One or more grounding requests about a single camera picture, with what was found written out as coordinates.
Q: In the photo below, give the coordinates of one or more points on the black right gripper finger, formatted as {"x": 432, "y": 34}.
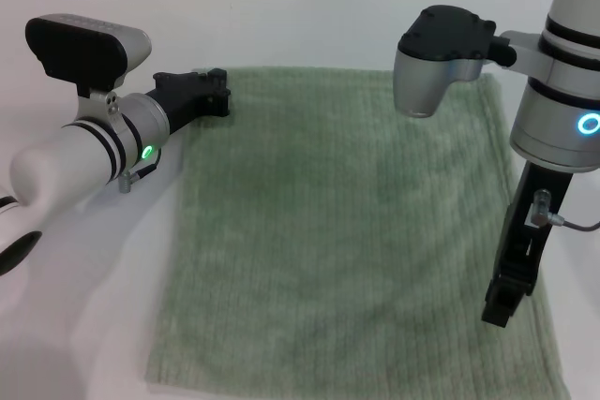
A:
{"x": 514, "y": 299}
{"x": 496, "y": 304}

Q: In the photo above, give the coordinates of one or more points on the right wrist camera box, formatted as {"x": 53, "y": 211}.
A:
{"x": 436, "y": 58}

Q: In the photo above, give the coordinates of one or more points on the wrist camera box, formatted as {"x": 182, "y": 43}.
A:
{"x": 79, "y": 51}
{"x": 436, "y": 58}

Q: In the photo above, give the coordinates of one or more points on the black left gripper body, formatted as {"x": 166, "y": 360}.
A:
{"x": 180, "y": 95}

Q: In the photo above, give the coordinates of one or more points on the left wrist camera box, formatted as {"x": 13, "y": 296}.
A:
{"x": 79, "y": 51}

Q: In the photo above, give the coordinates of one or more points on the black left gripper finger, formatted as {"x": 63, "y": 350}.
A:
{"x": 220, "y": 102}
{"x": 218, "y": 79}

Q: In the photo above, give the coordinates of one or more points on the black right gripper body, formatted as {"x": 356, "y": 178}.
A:
{"x": 529, "y": 231}

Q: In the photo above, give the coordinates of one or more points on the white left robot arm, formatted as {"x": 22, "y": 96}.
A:
{"x": 75, "y": 156}

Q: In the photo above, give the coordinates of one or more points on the green terry towel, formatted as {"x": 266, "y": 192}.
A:
{"x": 328, "y": 231}

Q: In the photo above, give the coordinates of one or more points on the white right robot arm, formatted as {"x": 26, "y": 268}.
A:
{"x": 562, "y": 105}

